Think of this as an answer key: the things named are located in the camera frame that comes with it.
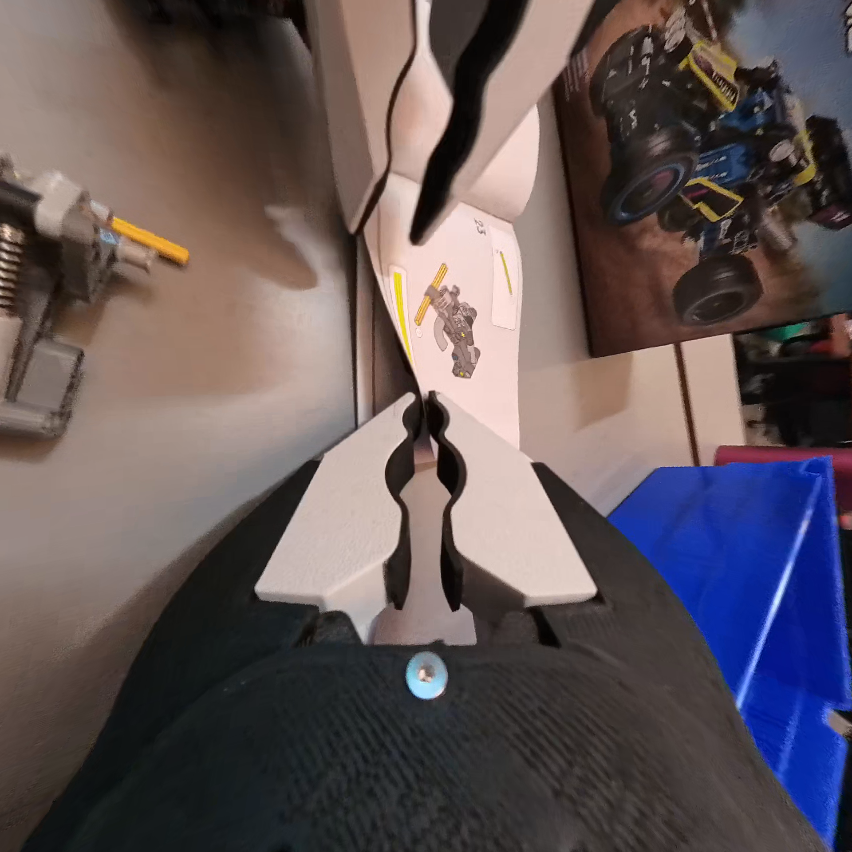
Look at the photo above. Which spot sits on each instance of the instruction booklet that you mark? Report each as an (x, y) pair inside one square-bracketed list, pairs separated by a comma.
[(466, 373)]

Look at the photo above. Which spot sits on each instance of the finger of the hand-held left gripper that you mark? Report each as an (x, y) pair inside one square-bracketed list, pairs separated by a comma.
[(532, 53), (359, 80)]

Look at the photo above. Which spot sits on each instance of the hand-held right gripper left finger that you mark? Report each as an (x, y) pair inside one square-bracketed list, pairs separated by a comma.
[(339, 532)]

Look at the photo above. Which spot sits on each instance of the lego set box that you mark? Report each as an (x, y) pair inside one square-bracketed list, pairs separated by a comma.
[(665, 266)]

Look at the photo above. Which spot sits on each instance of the yellow lego axle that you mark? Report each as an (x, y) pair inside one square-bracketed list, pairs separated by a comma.
[(153, 243)]

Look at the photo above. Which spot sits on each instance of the blue bin with dividers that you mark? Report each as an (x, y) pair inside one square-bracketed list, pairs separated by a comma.
[(719, 566)]

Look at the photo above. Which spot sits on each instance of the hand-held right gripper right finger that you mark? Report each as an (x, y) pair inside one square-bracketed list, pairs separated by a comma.
[(526, 532)]

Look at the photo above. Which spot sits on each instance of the grey lego suspension assembly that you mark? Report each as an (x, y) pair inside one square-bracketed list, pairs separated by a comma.
[(53, 219)]

